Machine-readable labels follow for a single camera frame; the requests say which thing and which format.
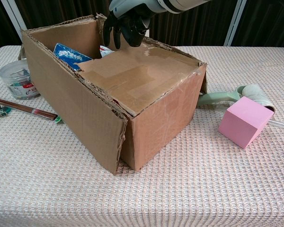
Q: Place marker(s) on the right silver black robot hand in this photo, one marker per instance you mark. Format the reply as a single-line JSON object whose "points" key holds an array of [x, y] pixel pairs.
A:
{"points": [[132, 26]]}

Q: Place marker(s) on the brown cardboard box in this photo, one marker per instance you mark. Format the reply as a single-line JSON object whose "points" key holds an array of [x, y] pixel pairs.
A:
{"points": [[144, 89]]}

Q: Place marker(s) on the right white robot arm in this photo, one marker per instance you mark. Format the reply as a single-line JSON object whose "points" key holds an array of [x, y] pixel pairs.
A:
{"points": [[180, 4]]}

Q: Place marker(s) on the white plastic bag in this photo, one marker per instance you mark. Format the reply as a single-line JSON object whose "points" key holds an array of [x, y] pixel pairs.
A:
{"points": [[106, 50]]}

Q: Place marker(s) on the blue snack bag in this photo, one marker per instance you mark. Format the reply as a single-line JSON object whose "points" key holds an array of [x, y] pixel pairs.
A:
{"points": [[69, 55]]}

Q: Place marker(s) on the clear jar of clips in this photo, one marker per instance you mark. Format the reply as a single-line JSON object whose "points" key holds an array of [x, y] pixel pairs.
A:
{"points": [[16, 80]]}

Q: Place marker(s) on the pink foam cube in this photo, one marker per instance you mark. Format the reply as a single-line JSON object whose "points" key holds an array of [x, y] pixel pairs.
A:
{"points": [[243, 120]]}

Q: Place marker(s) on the small green white clip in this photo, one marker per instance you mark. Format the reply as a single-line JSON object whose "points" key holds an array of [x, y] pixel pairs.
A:
{"points": [[2, 111]]}

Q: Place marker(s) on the pink waffle tablecloth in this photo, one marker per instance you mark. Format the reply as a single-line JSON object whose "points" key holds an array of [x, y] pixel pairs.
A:
{"points": [[203, 177]]}

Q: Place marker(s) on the clear plastic tube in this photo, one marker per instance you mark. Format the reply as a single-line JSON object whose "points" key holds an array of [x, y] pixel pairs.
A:
{"points": [[282, 124]]}

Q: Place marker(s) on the white frame post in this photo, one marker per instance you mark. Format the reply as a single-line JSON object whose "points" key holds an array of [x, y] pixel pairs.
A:
{"points": [[13, 23], [234, 23]]}

